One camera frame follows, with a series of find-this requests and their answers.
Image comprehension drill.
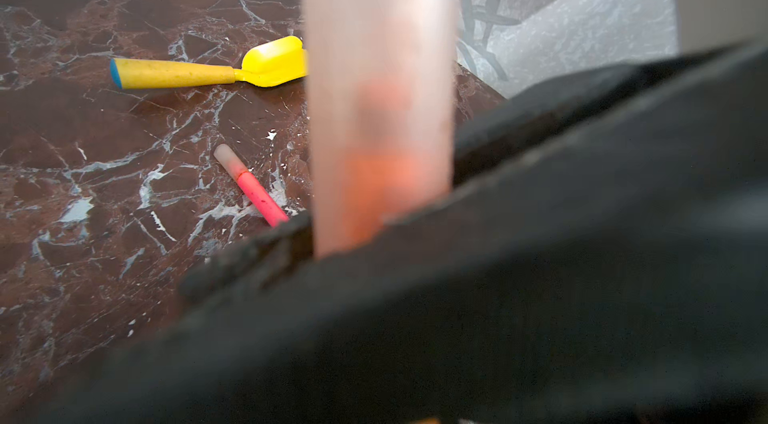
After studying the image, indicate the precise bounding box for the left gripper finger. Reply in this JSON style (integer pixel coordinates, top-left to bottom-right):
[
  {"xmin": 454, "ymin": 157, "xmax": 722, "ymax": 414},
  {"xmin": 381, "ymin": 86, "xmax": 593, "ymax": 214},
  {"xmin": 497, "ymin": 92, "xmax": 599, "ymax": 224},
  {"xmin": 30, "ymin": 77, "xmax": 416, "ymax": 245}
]
[{"xmin": 20, "ymin": 39, "xmax": 767, "ymax": 423}]

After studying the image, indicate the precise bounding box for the red pink marker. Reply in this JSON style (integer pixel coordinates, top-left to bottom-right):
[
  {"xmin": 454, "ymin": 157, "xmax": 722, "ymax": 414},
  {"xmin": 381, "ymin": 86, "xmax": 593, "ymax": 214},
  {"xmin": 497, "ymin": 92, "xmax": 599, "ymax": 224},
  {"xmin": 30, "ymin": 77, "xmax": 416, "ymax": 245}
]
[{"xmin": 213, "ymin": 144, "xmax": 289, "ymax": 227}]

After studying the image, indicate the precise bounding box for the yellow toy scoop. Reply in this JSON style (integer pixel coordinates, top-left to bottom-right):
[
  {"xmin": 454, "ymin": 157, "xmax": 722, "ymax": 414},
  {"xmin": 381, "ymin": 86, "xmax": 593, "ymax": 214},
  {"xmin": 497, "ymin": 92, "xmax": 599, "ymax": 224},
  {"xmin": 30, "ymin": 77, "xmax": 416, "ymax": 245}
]
[{"xmin": 110, "ymin": 36, "xmax": 307, "ymax": 90}]

